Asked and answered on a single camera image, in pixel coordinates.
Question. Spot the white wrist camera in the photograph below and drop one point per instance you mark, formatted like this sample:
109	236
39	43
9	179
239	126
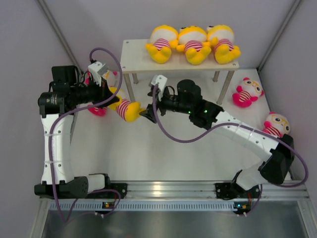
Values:
97	70
160	81

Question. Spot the aluminium frame post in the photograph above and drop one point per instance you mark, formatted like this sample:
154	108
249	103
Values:
57	31
295	6

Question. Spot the right aluminium frame post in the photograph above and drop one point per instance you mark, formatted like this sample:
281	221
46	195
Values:
295	6

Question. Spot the white two-tier shelf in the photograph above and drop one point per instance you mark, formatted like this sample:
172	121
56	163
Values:
135	59

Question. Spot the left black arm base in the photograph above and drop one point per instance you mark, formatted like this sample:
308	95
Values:
120	187

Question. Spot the pink toy right glasses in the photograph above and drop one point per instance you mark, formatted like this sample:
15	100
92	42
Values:
276	124

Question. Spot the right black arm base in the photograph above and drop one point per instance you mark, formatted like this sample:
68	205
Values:
229	191

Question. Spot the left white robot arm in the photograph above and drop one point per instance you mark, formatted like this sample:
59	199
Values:
58	107

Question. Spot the yellow toy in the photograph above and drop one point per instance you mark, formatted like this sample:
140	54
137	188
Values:
129	111
192	41
163	39
221	39

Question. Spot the pink toy top left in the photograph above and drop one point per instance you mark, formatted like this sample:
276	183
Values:
110	77

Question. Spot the pink toy top right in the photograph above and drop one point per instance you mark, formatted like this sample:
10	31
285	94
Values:
247	93

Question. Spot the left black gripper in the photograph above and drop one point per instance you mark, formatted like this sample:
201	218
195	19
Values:
102	92

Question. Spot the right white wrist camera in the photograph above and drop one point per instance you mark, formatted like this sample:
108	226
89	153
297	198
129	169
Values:
160	81

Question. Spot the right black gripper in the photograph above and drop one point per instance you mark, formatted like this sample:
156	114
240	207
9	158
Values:
149	113

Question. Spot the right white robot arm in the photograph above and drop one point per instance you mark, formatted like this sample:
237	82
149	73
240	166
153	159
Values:
276	154

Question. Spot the pink toy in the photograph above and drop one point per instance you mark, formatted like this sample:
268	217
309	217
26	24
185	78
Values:
100	112
110	77
247	93

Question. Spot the aluminium front rail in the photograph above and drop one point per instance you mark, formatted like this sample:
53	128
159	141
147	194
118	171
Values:
175	189

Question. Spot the left aluminium frame post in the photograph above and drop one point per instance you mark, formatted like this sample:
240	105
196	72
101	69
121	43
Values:
57	31

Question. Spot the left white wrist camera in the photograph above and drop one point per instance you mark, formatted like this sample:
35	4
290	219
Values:
97	70

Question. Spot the grey slotted cable duct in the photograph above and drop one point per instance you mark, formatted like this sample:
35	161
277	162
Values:
132	205

